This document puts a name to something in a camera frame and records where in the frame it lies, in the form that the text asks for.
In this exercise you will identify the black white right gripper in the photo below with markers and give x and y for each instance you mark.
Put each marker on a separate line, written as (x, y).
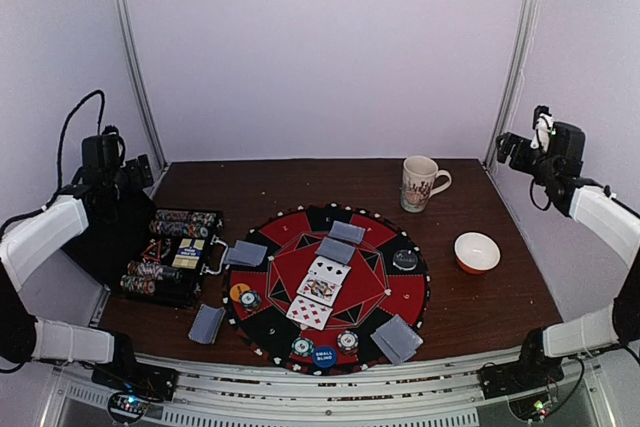
(517, 152)

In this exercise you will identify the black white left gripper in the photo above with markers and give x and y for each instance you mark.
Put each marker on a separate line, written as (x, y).
(138, 182)

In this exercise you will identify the face down card seat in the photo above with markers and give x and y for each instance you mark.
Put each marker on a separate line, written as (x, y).
(386, 349)
(233, 257)

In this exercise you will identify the orange big blind button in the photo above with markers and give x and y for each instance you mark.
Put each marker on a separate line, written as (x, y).
(237, 290)

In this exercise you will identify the blue backed card deck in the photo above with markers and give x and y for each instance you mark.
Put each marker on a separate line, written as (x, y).
(206, 324)

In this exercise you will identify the black dealer button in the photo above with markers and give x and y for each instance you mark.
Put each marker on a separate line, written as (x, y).
(405, 260)

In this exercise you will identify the mixed colour chip stack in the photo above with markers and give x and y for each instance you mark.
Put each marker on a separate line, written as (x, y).
(250, 301)

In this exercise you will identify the face down board card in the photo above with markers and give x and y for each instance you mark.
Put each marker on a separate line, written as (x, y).
(335, 250)
(347, 232)

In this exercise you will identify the three of spades card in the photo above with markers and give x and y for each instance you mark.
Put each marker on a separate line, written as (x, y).
(329, 270)

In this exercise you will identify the nine of diamonds card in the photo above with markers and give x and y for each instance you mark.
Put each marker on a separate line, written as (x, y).
(308, 312)

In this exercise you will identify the king face up card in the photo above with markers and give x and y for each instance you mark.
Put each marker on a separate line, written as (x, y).
(319, 290)

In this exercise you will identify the green blue 50 chip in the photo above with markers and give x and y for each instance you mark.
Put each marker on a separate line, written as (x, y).
(302, 347)

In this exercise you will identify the blue white 100 chip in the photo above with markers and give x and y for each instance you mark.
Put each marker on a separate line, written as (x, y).
(347, 342)

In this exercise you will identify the blue small blind button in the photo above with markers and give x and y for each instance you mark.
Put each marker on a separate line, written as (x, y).
(324, 357)

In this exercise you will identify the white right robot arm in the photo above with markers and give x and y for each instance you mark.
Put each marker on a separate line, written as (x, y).
(584, 239)

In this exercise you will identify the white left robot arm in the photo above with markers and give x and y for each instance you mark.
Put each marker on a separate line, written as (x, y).
(27, 241)

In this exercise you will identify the Texas Hold'em card box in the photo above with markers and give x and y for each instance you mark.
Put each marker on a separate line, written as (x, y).
(188, 253)

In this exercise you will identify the red triangle dice pack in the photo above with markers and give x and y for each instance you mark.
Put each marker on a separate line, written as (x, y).
(153, 252)

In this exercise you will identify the top multicolour chip row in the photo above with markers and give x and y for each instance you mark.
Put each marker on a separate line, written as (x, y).
(180, 223)

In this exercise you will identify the black poker chip case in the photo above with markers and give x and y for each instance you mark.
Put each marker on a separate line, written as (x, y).
(165, 257)

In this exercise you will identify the black 100 chip stack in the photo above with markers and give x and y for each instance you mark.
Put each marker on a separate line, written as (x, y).
(154, 271)

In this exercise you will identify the white orange bowl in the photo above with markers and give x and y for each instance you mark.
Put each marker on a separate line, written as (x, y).
(476, 253)

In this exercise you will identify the cream patterned ceramic mug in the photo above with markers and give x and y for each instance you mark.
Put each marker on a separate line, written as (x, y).
(421, 180)

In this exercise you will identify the round red black poker mat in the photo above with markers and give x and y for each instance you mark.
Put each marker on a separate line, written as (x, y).
(374, 291)

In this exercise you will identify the right aluminium frame post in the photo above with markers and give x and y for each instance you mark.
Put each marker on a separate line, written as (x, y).
(523, 38)

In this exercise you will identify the chrome case handle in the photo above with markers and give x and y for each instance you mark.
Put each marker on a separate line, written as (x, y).
(219, 250)

